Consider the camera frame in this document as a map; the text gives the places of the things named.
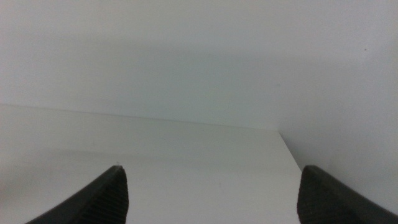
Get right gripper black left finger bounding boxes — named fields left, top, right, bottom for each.
left=24, top=164, right=130, bottom=224

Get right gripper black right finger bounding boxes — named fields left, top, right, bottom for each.
left=296, top=164, right=398, bottom=224

